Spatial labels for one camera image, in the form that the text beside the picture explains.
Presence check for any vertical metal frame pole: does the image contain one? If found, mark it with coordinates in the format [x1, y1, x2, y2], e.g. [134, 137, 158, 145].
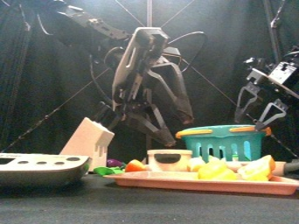
[144, 0, 154, 160]

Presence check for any grey white kitchen scale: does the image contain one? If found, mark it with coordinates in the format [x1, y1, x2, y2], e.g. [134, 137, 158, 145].
[0, 152, 93, 188]

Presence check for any pale yellow toy food piece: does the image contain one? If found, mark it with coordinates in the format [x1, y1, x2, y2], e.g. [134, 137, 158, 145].
[185, 155, 220, 172]

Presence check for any white knife block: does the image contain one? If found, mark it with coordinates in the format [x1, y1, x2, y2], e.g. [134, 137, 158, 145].
[58, 116, 116, 172]

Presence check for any green toy food piece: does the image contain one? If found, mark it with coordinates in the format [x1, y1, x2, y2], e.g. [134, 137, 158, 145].
[91, 165, 126, 177]

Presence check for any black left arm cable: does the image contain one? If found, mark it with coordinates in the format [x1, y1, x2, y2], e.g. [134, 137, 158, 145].
[165, 31, 209, 74]

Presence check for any purple toy food piece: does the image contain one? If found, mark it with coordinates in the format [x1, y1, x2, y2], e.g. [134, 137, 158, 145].
[106, 158, 126, 169]

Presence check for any white toy pan grey handle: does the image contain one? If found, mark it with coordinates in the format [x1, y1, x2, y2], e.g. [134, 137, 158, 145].
[225, 159, 299, 177]

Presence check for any yellow orange toy squash wedge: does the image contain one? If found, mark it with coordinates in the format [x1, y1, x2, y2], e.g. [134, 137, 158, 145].
[237, 153, 276, 182]

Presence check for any white toy pot black window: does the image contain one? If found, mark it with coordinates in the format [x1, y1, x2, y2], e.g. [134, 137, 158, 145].
[145, 149, 193, 172]

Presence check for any slanted metal frame pole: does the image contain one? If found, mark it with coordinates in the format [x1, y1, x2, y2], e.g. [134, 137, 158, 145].
[262, 0, 299, 141]

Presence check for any black knife handle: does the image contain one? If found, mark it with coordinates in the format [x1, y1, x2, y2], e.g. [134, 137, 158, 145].
[91, 101, 109, 123]
[103, 112, 121, 131]

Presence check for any small orange toy food piece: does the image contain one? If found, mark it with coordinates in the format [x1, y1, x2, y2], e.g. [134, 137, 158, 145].
[124, 158, 148, 173]

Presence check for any teal basket with yellow handles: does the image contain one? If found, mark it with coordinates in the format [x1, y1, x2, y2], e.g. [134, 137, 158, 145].
[173, 124, 273, 163]

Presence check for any pink plastic tray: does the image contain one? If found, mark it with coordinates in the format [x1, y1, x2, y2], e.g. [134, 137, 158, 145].
[102, 171, 299, 196]

